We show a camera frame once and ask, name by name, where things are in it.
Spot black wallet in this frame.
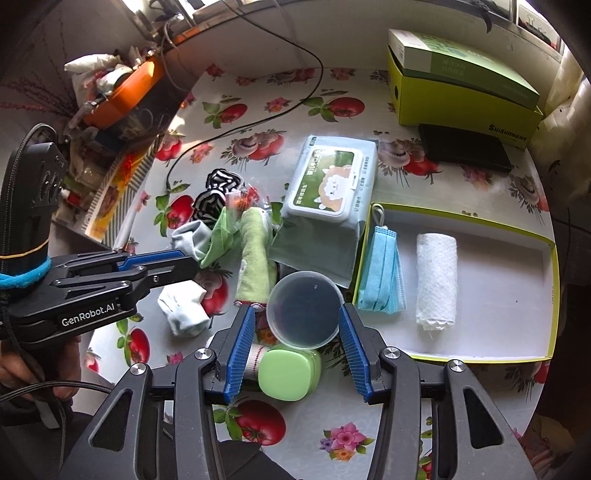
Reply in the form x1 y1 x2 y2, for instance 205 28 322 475
418 124 514 172

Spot black braided cable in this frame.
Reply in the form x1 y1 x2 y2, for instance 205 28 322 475
0 378 71 462

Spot black and white striped sock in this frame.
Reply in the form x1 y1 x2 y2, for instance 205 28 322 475
205 169 244 195
193 188 228 228

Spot person's left hand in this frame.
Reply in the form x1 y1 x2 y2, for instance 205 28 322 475
0 335 82 407

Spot white plastic stick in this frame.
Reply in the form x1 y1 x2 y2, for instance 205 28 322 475
113 208 139 253

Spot white paper towel roll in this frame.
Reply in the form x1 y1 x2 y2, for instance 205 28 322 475
416 232 459 331

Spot floral vegetable print tablecloth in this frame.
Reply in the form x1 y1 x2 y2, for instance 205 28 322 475
85 65 555 480

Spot yellow-green cardboard box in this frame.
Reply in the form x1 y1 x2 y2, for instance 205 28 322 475
387 46 546 149

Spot blue face mask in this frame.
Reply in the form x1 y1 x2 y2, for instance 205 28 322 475
355 203 408 315

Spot white bandage roll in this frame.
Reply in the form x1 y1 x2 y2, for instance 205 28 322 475
240 342 271 382

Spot window frame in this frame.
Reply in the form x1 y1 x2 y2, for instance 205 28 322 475
480 0 570 57

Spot white plastic bag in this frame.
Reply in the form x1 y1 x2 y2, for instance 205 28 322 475
65 52 122 75

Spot yellow-green shallow box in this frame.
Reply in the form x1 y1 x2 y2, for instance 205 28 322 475
352 202 557 363

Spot green square case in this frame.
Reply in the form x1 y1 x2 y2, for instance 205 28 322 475
257 347 322 401

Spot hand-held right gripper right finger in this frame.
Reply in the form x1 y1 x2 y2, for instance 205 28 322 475
338 304 539 480

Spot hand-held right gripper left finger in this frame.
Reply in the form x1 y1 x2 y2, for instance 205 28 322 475
56 305 257 480

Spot pale grey-white sock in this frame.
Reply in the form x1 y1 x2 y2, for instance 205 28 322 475
170 220 218 262

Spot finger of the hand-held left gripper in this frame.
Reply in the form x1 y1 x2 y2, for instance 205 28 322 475
115 250 187 273
133 257 201 304

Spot light green cloth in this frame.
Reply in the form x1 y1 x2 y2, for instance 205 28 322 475
199 206 243 269

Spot thin black cable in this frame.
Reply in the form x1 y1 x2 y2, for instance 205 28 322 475
166 0 324 190

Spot green and white carton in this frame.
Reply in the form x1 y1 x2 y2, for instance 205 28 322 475
388 28 541 112

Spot clear round plastic container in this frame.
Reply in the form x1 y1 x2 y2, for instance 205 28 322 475
266 271 346 350

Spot red snack packet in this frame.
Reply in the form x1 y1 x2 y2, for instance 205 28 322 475
226 185 273 219

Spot yellow printed cloth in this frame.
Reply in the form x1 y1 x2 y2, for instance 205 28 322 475
87 151 154 232

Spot pale blue wet wipes pack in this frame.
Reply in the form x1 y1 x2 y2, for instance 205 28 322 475
269 135 380 289

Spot green rolled towel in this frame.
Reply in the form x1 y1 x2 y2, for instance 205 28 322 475
235 206 279 308

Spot orange plastic basket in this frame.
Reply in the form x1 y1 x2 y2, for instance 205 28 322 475
81 60 166 128

